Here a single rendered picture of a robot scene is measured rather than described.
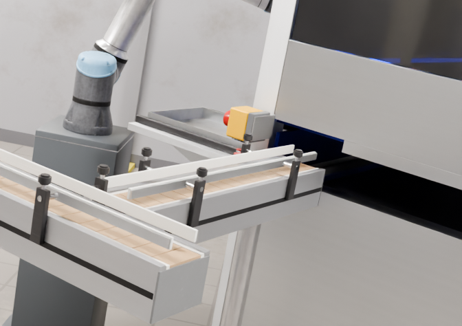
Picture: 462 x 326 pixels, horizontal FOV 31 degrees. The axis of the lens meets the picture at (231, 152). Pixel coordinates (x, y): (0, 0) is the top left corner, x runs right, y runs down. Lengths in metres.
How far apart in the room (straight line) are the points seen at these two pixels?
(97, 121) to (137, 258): 1.31
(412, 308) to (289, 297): 0.32
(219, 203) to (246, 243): 0.26
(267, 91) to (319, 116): 0.15
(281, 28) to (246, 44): 2.95
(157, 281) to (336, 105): 0.86
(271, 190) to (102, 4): 3.43
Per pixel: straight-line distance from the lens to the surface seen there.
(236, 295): 1.90
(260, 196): 1.73
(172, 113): 2.43
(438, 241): 1.88
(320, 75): 1.96
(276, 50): 2.02
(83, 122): 2.50
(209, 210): 1.58
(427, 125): 1.86
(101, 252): 1.28
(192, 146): 2.19
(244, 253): 1.86
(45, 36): 5.18
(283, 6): 2.01
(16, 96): 5.29
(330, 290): 2.02
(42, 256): 1.38
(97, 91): 2.49
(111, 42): 2.62
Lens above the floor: 1.39
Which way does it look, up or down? 13 degrees down
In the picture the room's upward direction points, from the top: 10 degrees clockwise
